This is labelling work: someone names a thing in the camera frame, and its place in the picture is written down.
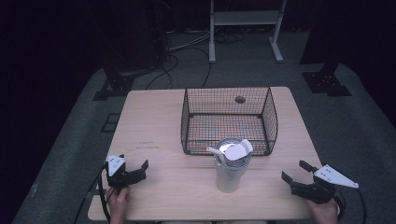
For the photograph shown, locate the white tumbler cup with straw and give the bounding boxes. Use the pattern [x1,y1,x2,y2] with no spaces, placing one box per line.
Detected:
[206,136,254,194]

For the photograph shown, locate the black wire basket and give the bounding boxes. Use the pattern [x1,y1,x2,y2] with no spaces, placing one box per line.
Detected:
[180,86,279,157]

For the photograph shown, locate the white metal stand frame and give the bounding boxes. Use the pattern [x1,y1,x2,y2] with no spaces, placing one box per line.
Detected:
[208,0,288,64]

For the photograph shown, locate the black floor cable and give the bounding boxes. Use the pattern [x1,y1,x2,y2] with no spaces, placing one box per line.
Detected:
[145,46,213,91]

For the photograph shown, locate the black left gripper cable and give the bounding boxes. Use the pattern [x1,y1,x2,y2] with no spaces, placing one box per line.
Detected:
[74,164,112,224]

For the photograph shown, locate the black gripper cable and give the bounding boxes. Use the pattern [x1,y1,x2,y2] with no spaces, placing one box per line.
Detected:
[333,186,368,224]
[74,164,112,224]

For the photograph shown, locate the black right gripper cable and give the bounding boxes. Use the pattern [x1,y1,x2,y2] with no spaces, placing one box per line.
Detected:
[333,186,368,224]

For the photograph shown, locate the person's left hand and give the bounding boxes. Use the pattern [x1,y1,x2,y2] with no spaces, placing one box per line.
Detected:
[105,186,132,217]

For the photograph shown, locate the person's right hand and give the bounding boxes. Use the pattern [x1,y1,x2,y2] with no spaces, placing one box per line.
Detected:
[304,197,341,224]

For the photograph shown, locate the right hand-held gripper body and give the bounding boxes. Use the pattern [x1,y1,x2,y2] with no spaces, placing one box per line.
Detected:
[290,163,360,205]

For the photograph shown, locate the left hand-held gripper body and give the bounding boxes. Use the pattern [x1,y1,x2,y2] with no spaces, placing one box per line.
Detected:
[105,154,148,190]

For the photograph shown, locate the black stand base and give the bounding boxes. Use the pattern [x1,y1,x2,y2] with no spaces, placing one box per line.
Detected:
[92,66,135,102]
[302,62,353,98]

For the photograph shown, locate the white floor cables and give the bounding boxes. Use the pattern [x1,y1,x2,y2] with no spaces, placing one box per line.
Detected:
[166,29,213,52]

